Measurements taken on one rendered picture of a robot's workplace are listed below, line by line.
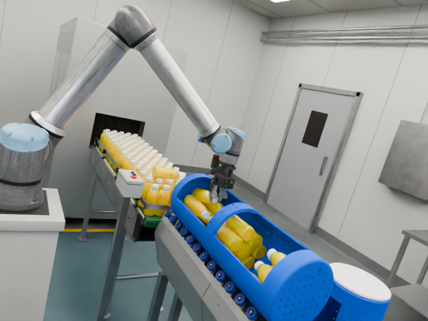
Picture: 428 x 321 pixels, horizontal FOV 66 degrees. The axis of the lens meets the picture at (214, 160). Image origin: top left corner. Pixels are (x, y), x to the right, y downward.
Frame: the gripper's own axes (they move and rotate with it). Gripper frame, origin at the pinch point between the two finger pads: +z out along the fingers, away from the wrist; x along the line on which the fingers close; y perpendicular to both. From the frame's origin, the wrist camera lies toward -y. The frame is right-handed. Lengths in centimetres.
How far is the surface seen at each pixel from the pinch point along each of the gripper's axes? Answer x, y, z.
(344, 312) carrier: 38, 60, 23
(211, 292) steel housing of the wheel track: -11.6, 32.9, 28.1
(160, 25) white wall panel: 99, -443, -139
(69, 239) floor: -29, -172, 117
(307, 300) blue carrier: 3, 66, 9
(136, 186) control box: -27.3, -37.1, 9.8
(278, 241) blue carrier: 13.4, 35.6, 3.3
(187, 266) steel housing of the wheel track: -12.2, 11.4, 29.9
